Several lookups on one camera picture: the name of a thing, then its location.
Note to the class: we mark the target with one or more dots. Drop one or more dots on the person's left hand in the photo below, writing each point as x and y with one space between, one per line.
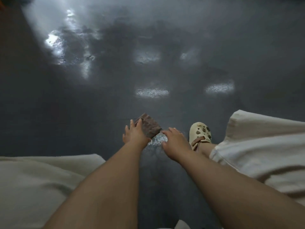
136 136

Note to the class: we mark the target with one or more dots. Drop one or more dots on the person's right leg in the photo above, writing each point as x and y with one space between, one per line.
207 148

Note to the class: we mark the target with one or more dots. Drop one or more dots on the person's right hand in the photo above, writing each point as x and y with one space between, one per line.
176 144

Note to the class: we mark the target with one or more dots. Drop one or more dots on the person's right forearm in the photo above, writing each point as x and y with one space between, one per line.
228 190

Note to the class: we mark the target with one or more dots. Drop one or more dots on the person's left fingers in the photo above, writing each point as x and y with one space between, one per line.
132 125

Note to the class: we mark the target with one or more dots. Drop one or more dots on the beige trousers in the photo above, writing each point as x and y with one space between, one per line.
262 150

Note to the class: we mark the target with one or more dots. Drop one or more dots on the person's right fingers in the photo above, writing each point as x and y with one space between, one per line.
172 133

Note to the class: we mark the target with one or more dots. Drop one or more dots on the brown scouring cloth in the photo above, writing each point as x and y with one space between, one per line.
150 126

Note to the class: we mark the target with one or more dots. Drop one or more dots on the person's left forearm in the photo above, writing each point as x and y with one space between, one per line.
108 188

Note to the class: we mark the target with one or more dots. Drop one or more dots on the cream clog shoe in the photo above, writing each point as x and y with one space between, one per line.
199 133

